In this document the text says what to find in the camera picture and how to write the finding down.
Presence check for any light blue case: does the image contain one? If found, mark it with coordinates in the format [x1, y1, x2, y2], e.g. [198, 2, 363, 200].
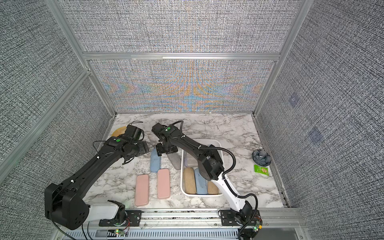
[150, 148, 161, 173]
[194, 168, 208, 195]

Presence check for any grey fabric glasses case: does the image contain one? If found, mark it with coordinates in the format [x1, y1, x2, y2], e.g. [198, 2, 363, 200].
[167, 153, 182, 171]

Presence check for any pink glasses case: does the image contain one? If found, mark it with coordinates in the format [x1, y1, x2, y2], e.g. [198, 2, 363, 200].
[135, 175, 150, 207]
[157, 169, 171, 199]

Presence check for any tan glasses case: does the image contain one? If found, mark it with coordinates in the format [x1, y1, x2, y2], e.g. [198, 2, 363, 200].
[207, 182, 219, 195]
[183, 168, 197, 195]

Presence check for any grey-beige rectangular glasses case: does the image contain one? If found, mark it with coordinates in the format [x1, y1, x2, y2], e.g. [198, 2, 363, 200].
[184, 153, 198, 168]

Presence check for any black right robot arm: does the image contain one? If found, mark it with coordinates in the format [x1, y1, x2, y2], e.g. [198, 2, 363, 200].
[152, 121, 260, 226]

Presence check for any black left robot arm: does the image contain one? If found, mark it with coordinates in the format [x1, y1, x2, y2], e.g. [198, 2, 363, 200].
[45, 125, 149, 230]

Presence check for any white plastic storage tray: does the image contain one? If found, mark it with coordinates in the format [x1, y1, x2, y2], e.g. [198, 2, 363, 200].
[179, 138, 226, 198]

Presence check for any yellow bamboo steamer basket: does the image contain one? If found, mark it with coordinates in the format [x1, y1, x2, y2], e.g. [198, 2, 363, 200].
[111, 126, 127, 137]

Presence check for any dark blue flower bowl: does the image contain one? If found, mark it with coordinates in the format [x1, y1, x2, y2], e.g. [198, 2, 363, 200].
[252, 150, 272, 167]

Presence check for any green snack packet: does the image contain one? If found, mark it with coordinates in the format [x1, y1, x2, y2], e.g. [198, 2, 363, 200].
[254, 165, 270, 176]

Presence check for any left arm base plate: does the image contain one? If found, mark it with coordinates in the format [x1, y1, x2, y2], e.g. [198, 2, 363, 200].
[99, 210, 143, 227]

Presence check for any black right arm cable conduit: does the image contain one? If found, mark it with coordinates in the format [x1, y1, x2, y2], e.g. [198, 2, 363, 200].
[170, 120, 259, 238]

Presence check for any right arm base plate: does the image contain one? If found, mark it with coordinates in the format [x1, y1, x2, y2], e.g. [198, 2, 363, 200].
[218, 210, 263, 227]

